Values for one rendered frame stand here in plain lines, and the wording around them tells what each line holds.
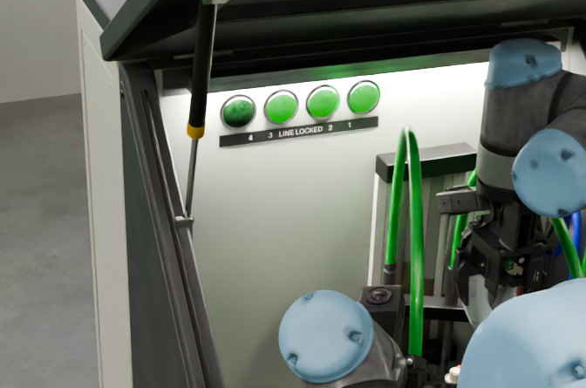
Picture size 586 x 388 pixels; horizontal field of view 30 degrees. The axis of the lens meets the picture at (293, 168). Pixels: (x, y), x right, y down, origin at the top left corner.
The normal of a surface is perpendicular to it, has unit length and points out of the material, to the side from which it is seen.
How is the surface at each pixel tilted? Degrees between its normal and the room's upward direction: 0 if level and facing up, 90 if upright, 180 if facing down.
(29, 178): 0
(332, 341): 45
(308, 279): 90
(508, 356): 83
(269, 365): 90
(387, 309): 16
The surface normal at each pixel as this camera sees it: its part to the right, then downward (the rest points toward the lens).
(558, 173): -0.55, 0.34
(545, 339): -0.71, -0.47
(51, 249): 0.03, -0.90
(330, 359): -0.32, -0.39
